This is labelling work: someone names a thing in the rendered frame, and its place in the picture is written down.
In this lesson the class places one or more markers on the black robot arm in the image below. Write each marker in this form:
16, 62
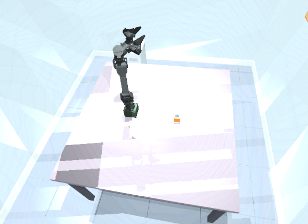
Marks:
121, 66

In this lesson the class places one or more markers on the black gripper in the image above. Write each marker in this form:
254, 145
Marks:
130, 34

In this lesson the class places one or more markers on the orange block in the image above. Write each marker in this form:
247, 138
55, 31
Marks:
177, 117

